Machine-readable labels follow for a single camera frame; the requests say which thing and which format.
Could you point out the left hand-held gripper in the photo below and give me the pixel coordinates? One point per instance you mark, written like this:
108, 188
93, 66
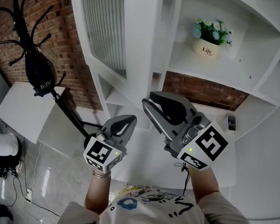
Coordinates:
98, 152

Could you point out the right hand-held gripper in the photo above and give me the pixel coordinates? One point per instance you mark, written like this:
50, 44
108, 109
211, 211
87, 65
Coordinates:
199, 140

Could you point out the white ribbed glass cabinet door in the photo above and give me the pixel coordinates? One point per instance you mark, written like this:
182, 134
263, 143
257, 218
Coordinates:
139, 39

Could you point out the person's left forearm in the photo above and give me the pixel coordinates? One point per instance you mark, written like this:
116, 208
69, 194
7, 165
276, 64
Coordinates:
97, 193

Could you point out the person's right forearm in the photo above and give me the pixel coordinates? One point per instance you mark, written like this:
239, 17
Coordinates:
203, 182

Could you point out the white shelf cabinet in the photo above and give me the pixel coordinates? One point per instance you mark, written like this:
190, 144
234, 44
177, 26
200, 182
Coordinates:
254, 68

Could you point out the small black device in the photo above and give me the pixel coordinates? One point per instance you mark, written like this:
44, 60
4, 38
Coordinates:
232, 122

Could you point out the cream pot with artificial flowers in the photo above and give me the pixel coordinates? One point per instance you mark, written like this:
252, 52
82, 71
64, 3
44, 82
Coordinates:
205, 48

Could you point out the person's white printed shirt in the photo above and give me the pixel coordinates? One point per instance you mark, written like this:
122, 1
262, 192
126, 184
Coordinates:
153, 215

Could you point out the white side table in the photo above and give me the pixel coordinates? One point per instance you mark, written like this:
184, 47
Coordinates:
25, 108

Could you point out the black hanging bag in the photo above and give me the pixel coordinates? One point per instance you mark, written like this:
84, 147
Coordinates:
39, 68

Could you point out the white power strip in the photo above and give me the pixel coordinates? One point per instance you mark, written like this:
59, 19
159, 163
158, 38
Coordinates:
28, 194

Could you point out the black coat rack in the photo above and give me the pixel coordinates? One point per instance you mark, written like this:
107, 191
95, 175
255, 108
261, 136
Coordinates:
19, 21

